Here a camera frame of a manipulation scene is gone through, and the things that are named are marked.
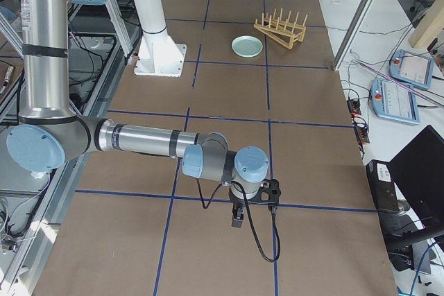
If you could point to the near teach pendant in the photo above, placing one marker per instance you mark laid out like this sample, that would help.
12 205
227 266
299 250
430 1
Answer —
391 101

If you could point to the mint green plate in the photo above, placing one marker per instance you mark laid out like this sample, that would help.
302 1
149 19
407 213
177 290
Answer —
247 46

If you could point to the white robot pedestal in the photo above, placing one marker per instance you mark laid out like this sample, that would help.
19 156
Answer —
158 54

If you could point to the black monitor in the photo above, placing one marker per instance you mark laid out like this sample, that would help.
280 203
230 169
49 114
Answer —
417 170

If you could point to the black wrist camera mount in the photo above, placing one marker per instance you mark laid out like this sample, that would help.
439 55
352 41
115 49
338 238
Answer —
269 193

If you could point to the aluminium side frame rail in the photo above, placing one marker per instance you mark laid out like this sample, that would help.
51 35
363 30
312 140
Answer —
51 204

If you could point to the orange black usb hub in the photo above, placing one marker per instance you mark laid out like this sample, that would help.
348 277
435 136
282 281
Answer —
354 107

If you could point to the metal reacher grabber stick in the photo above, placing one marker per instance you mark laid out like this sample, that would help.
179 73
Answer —
405 85

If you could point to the teach pendant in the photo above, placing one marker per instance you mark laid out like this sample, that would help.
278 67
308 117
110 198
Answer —
391 101
411 68

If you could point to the wooden dish rack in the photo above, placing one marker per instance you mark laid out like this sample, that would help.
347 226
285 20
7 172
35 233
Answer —
286 31

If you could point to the aluminium frame post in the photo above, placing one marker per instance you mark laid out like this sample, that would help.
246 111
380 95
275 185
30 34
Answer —
353 29

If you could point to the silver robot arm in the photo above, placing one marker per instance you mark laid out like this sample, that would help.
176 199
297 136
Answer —
50 133

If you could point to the black computer box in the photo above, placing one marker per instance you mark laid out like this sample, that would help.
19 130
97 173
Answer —
382 188

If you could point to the far teach pendant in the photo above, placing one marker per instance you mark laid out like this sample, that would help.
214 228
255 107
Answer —
411 68

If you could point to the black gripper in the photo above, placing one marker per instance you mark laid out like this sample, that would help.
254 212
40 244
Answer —
238 203

